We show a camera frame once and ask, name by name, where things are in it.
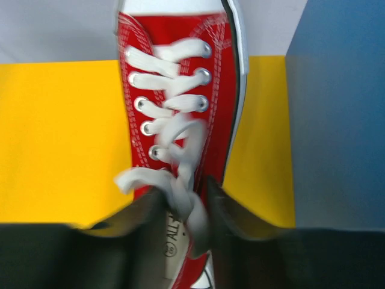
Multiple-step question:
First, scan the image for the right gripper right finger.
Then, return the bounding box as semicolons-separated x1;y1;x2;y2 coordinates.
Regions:
206;177;384;288

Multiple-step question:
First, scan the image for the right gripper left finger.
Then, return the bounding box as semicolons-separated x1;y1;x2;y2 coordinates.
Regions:
1;191;167;288

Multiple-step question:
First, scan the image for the red sneaker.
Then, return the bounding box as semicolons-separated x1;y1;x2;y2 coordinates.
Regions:
115;1;248;288

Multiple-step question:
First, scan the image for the blue yellow shoe shelf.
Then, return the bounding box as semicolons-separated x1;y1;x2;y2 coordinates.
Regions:
1;1;384;229

